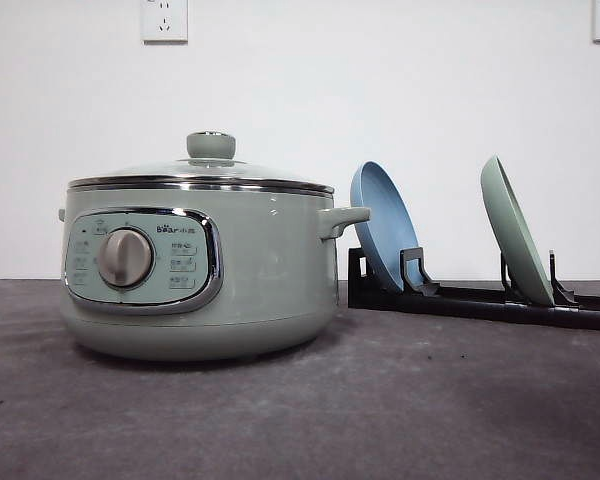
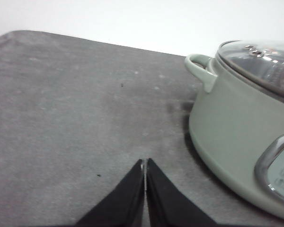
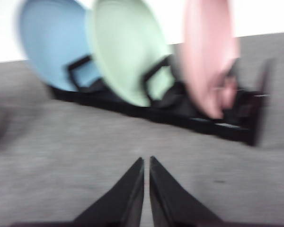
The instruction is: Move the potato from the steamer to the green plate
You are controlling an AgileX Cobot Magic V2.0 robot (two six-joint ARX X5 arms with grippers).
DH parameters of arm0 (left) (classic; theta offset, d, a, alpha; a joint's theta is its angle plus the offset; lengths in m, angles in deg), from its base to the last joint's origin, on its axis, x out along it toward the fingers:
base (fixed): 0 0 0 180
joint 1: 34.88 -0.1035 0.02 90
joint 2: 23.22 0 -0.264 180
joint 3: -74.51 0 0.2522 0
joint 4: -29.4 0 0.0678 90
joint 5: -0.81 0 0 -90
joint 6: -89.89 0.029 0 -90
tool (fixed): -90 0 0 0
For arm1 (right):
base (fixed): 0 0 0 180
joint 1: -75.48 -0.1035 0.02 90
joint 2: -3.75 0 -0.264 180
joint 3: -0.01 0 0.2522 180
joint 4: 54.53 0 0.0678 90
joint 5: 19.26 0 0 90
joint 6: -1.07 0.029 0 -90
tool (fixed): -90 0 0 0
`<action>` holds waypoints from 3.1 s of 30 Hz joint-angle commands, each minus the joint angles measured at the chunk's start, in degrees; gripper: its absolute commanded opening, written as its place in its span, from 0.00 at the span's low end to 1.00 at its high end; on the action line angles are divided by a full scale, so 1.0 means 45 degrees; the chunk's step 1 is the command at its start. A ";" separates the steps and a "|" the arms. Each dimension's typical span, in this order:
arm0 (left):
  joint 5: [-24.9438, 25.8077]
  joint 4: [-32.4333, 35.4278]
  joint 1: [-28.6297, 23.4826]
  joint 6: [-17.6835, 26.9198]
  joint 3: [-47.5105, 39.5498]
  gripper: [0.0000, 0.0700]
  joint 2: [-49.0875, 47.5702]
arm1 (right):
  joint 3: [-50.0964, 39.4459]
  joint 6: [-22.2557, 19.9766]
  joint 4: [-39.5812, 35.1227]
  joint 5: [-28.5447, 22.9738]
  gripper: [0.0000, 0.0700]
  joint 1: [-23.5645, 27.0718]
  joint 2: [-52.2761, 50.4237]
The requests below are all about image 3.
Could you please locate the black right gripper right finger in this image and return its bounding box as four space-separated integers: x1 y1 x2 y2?
150 156 224 227

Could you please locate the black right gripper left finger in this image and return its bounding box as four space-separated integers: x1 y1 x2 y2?
71 157 144 227

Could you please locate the green plate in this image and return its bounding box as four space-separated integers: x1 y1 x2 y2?
91 0 175 106

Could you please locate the black plate rack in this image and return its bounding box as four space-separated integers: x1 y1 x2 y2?
50 54 270 145

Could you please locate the pink plate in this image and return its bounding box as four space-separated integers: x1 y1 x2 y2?
183 0 239 119

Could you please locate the blue plate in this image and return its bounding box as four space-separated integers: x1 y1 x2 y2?
21 0 101 91

